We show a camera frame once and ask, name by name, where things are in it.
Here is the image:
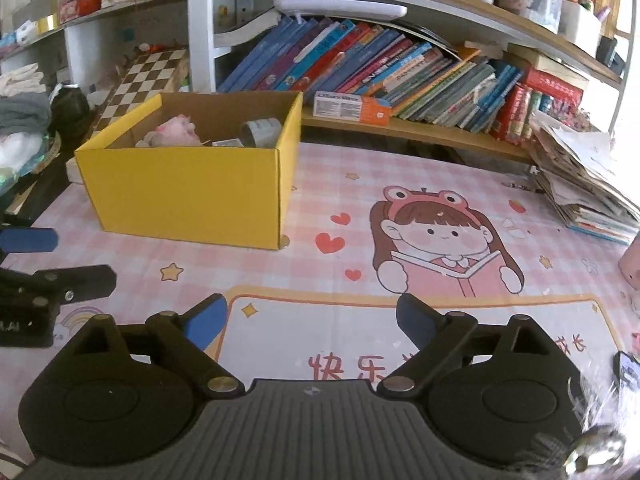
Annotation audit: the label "set of red books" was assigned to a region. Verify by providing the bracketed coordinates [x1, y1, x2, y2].
[492, 67, 583, 146]

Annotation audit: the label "tan hardcover book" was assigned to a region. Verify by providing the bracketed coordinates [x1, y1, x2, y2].
[507, 42, 591, 91]

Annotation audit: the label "grey folded towel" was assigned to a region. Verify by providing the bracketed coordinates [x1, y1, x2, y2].
[0, 92, 51, 133]

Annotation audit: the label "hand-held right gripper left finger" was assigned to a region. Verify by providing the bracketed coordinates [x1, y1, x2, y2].
[42, 293, 243, 398]

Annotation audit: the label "white storage container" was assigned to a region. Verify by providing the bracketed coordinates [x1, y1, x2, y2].
[559, 0, 601, 58]

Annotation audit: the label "pink plush toy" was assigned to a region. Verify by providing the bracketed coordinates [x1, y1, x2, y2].
[136, 115, 201, 148]

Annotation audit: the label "row of colourful children's books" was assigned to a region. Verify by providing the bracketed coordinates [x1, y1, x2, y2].
[217, 16, 523, 133]

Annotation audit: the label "wooden chessboard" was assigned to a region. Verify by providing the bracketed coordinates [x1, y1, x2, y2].
[90, 46, 191, 138]

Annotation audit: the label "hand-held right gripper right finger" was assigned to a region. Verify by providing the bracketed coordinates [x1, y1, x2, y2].
[377, 293, 581, 401]

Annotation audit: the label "long orange and white box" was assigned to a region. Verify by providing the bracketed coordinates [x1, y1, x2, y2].
[313, 91, 392, 125]

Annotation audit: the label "white gloves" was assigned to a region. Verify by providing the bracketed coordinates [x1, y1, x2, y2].
[0, 62, 46, 96]

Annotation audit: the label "white wooden bookshelf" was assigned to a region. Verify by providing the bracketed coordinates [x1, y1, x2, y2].
[0, 0, 633, 166]

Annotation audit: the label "grey roll of tape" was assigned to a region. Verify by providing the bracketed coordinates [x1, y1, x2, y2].
[241, 117, 283, 148]

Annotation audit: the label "white bar lamp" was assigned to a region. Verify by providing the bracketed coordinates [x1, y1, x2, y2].
[274, 0, 408, 20]

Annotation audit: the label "pink printed desk mat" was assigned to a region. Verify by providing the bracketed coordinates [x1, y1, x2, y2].
[0, 142, 640, 461]

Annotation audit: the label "pink container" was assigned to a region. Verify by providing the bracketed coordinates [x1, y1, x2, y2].
[619, 240, 640, 288]

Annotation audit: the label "shiny silver object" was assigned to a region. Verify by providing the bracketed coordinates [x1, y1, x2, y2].
[565, 425, 626, 476]

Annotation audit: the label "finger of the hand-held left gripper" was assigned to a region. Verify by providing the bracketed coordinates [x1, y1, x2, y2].
[0, 212, 59, 254]
[0, 264, 118, 307]

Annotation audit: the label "messy stack of papers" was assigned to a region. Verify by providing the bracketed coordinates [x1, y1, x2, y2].
[527, 115, 640, 246]

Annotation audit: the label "black smartphone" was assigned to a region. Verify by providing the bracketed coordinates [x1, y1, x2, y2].
[614, 351, 640, 411]

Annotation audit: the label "yellow cardboard box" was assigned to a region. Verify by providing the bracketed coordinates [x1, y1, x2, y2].
[74, 91, 304, 252]

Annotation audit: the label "black round pot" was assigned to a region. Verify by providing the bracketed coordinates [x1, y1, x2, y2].
[50, 82, 93, 133]

